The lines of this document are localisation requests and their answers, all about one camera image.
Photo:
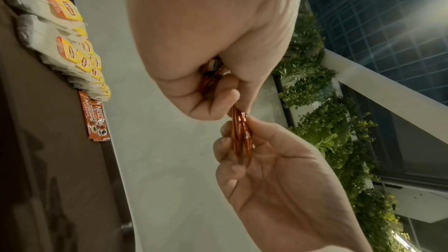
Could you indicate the person's left hand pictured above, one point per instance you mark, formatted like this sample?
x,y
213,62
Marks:
x,y
210,24

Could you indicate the green leafy plant wall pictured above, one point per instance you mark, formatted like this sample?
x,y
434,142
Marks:
x,y
332,134

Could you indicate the person's right hand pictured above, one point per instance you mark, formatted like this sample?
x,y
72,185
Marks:
x,y
287,190

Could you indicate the gridded glass facade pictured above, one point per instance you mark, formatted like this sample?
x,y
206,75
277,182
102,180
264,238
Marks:
x,y
385,24

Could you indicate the row of tea bags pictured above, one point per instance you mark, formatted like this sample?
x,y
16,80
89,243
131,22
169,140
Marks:
x,y
66,49
63,6

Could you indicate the dark brown tray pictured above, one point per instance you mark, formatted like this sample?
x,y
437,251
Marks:
x,y
52,162

